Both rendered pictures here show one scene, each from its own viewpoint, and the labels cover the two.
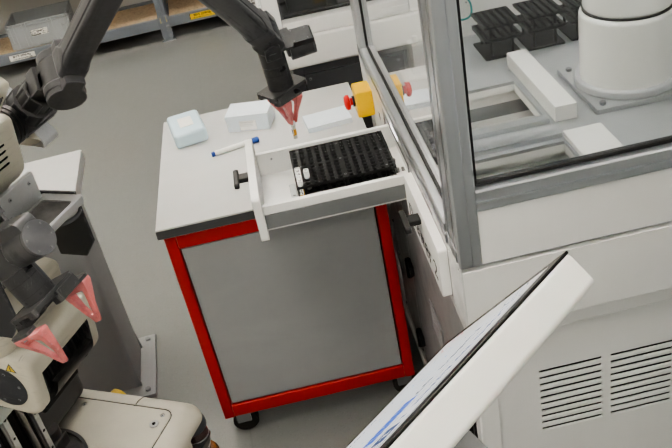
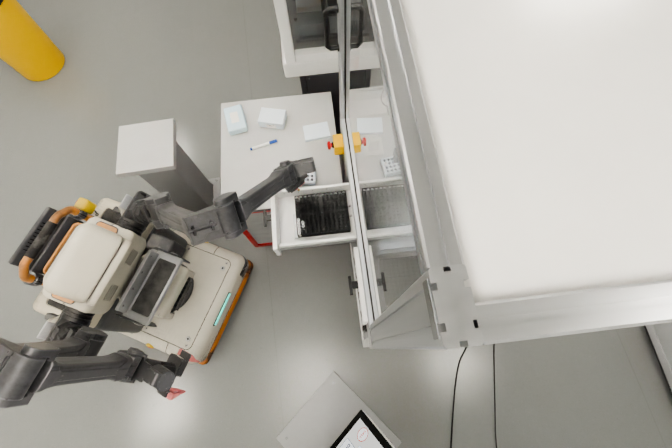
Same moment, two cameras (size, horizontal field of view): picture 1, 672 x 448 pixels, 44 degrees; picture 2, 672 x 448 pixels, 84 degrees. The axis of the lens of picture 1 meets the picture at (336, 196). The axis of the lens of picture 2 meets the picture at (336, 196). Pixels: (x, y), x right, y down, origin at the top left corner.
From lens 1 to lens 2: 1.26 m
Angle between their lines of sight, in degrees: 36
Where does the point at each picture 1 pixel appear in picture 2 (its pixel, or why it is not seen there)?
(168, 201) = (226, 187)
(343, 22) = (333, 57)
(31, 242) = (162, 387)
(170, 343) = not seen: hidden behind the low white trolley
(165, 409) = (227, 259)
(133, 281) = (206, 135)
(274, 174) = (285, 198)
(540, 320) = not seen: outside the picture
